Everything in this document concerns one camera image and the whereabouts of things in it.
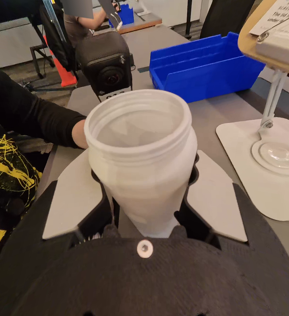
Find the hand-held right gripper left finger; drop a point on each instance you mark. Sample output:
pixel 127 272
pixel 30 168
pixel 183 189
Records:
pixel 73 197

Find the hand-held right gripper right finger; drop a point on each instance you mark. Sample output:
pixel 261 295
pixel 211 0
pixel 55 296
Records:
pixel 216 202

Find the white bottle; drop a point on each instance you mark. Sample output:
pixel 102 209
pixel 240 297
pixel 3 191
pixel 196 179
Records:
pixel 144 177

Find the person's left forearm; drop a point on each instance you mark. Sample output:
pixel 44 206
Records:
pixel 26 108

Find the person's left hand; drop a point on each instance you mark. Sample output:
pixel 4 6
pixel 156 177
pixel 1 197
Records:
pixel 80 134

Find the orange traffic cone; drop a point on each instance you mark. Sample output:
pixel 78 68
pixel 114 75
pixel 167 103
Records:
pixel 60 71

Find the small blue plastic bin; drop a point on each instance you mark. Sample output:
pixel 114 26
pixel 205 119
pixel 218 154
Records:
pixel 124 15

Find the wooden top desk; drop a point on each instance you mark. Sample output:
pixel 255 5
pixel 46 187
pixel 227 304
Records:
pixel 142 22

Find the black office chair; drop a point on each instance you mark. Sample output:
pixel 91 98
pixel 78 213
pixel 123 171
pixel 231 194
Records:
pixel 228 17
pixel 53 34

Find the black yellow printed shirt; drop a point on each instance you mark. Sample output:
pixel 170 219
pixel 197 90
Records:
pixel 11 173

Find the clear round stand foot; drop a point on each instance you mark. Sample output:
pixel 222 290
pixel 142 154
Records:
pixel 277 155

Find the black standing monitor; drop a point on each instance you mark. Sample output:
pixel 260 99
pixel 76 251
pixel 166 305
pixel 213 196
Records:
pixel 189 17

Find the wooden display board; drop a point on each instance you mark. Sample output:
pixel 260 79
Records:
pixel 248 47

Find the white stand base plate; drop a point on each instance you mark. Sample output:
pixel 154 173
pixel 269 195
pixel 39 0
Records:
pixel 253 192

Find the black wall screen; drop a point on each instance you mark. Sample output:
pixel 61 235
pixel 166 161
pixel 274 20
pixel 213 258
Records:
pixel 11 10

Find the white stand post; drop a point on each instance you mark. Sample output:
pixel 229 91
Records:
pixel 272 98

